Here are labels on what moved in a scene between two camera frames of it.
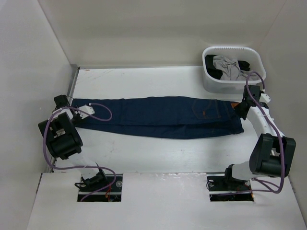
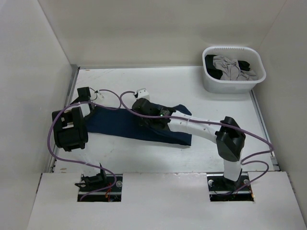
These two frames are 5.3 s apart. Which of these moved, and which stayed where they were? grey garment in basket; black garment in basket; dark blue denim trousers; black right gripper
Moved: dark blue denim trousers; black right gripper
Stayed: grey garment in basket; black garment in basket
